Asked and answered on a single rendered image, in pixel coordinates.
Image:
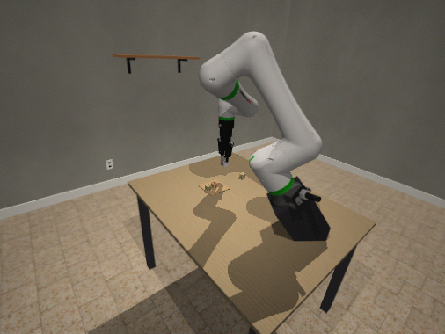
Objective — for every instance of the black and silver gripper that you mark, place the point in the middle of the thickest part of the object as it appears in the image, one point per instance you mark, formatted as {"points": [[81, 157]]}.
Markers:
{"points": [[225, 145]]}

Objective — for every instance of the tan flat mat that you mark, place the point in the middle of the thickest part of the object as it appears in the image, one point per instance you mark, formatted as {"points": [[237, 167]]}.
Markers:
{"points": [[220, 188]]}

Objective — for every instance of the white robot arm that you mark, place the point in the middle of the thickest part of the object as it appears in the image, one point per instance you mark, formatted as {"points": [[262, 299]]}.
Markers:
{"points": [[252, 56]]}

